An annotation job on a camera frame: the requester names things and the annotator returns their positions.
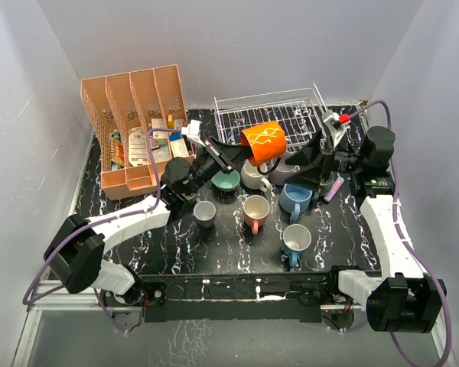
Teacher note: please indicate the orange mug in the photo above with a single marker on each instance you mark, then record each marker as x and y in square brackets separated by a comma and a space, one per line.
[265, 141]

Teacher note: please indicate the white red medicine box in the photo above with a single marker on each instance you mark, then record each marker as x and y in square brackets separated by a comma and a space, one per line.
[159, 130]

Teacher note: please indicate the lavender wide mug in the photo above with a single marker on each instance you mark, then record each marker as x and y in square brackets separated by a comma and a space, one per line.
[283, 170]

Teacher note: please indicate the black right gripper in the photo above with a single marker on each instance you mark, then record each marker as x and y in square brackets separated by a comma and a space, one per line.
[311, 177]

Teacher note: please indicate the orange medicine box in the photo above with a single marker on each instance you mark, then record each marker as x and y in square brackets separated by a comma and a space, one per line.
[117, 153]

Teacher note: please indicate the white wire dish rack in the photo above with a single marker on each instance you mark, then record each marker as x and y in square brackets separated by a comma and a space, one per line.
[299, 112]

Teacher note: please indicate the teal green cup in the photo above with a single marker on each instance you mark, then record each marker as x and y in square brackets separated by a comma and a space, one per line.
[226, 182]

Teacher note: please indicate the peach plastic file organizer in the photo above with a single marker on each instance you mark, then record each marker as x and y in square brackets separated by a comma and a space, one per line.
[122, 108]

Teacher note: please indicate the blue round container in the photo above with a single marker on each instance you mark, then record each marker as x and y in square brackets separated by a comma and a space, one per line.
[175, 136]

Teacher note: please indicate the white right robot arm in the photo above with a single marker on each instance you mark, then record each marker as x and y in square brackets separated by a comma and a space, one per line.
[404, 299]

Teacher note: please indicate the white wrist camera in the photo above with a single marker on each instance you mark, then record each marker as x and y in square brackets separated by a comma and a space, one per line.
[336, 129]
[192, 132]

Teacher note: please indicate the grey-blue printed mug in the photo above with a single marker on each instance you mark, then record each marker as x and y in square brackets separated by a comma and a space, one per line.
[204, 214]

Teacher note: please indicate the white mug blue handle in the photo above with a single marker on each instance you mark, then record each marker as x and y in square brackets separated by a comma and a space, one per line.
[296, 239]

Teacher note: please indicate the white blister pack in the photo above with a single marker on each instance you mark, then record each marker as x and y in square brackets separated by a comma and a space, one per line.
[137, 154]

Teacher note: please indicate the yellow small box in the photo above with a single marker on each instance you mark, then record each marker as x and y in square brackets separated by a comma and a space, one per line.
[170, 122]

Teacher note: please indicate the cream speckled mug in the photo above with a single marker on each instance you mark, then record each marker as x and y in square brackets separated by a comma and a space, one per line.
[252, 179]

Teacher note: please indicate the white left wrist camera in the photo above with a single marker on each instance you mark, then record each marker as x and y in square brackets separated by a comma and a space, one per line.
[192, 132]

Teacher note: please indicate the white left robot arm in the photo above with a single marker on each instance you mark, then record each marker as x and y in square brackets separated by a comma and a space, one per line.
[76, 254]

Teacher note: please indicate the pink mug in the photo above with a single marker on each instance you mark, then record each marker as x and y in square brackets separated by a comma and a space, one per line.
[256, 210]

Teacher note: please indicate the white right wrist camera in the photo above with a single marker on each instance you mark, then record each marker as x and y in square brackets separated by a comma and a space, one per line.
[336, 129]

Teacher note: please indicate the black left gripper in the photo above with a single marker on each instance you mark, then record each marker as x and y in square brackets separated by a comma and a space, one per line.
[225, 156]

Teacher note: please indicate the light blue mug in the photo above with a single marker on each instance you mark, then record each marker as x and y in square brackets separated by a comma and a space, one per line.
[295, 200]

